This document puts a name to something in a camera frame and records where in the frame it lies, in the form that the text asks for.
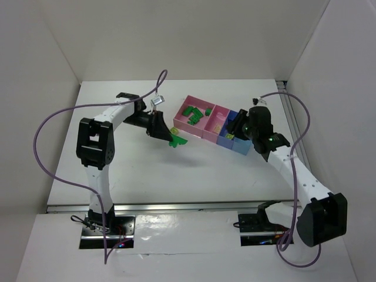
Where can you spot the green stepped lego assembly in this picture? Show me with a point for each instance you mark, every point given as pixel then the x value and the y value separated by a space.
pixel 194 119

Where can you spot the green 2x4 lego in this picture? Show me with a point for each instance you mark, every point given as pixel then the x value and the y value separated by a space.
pixel 197 112

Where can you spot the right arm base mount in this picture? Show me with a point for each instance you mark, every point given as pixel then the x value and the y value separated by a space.
pixel 256 229

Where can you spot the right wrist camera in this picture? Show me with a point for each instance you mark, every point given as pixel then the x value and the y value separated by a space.
pixel 259 102

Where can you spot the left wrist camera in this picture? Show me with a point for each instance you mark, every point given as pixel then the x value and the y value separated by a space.
pixel 156 100

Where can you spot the aluminium front rail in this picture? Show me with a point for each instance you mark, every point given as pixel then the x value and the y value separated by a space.
pixel 163 207

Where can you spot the green sloped lego piece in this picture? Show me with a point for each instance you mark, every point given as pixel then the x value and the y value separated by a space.
pixel 187 111

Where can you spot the beige lego brick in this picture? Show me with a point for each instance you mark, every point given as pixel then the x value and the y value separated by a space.
pixel 218 128

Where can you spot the light blue container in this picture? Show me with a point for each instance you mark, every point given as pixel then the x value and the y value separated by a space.
pixel 241 146

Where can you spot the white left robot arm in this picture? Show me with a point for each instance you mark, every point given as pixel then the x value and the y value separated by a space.
pixel 96 147

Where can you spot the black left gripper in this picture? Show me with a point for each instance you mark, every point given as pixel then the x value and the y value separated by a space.
pixel 155 125

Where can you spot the purple blue container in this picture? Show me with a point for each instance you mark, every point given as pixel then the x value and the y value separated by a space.
pixel 222 139

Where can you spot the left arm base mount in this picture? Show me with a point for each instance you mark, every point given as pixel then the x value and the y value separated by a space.
pixel 121 232

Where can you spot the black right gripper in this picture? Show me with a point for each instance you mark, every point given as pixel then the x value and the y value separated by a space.
pixel 240 121

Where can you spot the large pink container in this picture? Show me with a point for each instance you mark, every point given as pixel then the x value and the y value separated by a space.
pixel 183 123

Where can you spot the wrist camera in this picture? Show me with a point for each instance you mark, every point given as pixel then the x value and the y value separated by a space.
pixel 156 100
pixel 259 102

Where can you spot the aluminium side rail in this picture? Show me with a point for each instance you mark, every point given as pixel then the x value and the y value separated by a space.
pixel 292 122

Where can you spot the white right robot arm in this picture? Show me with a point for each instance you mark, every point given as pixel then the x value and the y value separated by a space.
pixel 323 214

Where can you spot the green 2x2 lego cube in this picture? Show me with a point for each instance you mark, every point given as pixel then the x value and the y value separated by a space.
pixel 208 112

